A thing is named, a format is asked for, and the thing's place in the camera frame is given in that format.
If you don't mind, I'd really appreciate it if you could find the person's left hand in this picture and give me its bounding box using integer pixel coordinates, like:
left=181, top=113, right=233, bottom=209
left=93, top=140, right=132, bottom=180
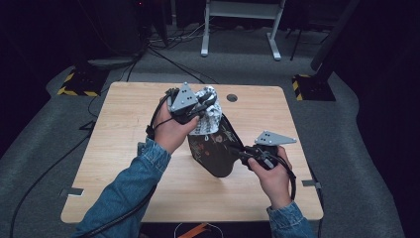
left=153, top=95, right=201, bottom=155

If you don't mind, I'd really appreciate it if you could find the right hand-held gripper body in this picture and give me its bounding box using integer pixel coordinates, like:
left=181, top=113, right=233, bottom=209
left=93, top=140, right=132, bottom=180
left=243, top=130, right=297, bottom=172

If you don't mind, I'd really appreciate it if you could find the left hand-held gripper cable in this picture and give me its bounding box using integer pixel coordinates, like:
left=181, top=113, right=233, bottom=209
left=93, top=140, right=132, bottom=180
left=82, top=87, right=176, bottom=238

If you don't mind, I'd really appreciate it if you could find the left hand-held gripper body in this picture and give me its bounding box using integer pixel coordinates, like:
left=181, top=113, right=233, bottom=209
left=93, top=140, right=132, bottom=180
left=167, top=81, right=206, bottom=126

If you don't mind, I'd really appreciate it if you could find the grey flat stand plate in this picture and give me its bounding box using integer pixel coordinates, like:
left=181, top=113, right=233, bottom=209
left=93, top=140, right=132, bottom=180
left=86, top=57, right=137, bottom=69

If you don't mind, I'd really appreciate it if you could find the dark slanted pole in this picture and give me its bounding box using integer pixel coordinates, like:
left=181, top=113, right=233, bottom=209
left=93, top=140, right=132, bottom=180
left=310, top=0, right=361, bottom=80

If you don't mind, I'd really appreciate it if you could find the black printed bag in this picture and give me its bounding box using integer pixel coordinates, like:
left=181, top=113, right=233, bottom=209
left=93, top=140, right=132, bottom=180
left=187, top=112, right=246, bottom=179

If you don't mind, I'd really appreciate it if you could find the thin black tripod leg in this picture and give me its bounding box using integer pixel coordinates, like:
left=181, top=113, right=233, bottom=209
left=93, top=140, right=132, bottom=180
left=289, top=28, right=305, bottom=61

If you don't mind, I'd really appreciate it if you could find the black yellow striped stand base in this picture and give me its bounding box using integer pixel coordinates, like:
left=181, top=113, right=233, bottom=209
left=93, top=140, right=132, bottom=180
left=56, top=65, right=110, bottom=97
left=291, top=73, right=337, bottom=102

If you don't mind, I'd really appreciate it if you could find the white striped cloth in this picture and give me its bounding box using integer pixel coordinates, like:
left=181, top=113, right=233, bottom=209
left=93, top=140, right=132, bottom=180
left=188, top=86, right=223, bottom=136

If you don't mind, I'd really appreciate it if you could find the person's right hand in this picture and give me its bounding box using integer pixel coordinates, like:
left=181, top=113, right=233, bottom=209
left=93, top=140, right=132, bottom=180
left=247, top=145, right=293, bottom=210

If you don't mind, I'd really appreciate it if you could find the right hand-held gripper cable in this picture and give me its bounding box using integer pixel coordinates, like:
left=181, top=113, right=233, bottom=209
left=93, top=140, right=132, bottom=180
left=276, top=153, right=298, bottom=201

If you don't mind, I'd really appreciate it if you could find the hand-held gripper cable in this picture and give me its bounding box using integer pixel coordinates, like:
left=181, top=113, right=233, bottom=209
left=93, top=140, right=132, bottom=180
left=276, top=153, right=298, bottom=201
left=82, top=87, right=176, bottom=238

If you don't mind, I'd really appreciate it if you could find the grey tape strip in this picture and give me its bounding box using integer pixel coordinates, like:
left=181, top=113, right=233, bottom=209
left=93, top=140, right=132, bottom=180
left=300, top=178, right=322, bottom=190

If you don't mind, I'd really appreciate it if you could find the long black floor cable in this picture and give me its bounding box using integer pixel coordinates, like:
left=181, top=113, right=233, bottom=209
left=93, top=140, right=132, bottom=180
left=9, top=120, right=97, bottom=238

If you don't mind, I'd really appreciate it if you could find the white desk frame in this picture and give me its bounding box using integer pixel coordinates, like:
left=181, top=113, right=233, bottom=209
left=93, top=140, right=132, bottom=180
left=200, top=0, right=287, bottom=61

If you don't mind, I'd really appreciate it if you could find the orange strap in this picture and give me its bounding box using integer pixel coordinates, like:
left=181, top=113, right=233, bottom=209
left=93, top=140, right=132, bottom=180
left=177, top=222, right=209, bottom=238

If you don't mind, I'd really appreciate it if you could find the bundle of floor cables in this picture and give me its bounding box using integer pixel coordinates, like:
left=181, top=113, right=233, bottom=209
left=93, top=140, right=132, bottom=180
left=147, top=21, right=220, bottom=85

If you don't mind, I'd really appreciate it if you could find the thin white cable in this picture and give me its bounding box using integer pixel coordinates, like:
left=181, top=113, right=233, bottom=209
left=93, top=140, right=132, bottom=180
left=172, top=221, right=226, bottom=238

